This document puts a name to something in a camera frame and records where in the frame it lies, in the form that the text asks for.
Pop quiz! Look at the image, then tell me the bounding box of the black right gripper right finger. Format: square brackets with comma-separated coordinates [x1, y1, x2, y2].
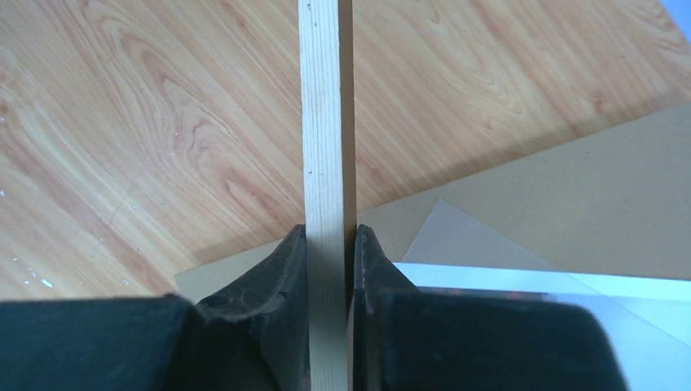
[350, 224, 420, 390]

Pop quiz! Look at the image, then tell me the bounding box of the clear acrylic sheet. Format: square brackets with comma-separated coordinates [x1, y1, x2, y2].
[396, 200, 690, 390]

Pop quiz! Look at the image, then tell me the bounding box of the brown cardboard backing board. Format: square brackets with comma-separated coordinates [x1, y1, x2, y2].
[174, 103, 691, 303]

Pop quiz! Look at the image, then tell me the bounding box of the light wooden picture frame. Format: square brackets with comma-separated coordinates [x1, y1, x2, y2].
[297, 1, 357, 390]

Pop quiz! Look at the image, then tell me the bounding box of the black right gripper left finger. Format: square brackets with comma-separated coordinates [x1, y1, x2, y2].
[195, 225, 309, 390]

